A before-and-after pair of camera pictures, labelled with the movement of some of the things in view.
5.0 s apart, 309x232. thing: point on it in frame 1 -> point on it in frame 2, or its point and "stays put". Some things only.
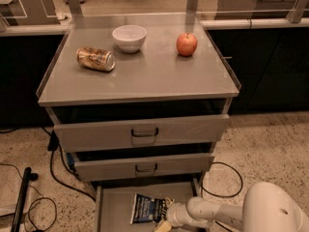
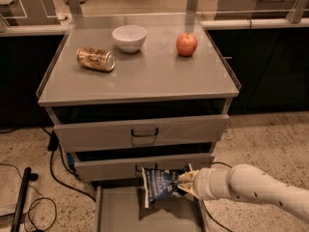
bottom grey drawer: [113, 200] stays put
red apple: [186, 44] stays put
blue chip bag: [148, 210] -> [160, 185]
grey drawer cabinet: [139, 101] stays put
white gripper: [177, 215] -> [204, 183]
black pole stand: [27, 178] stays put
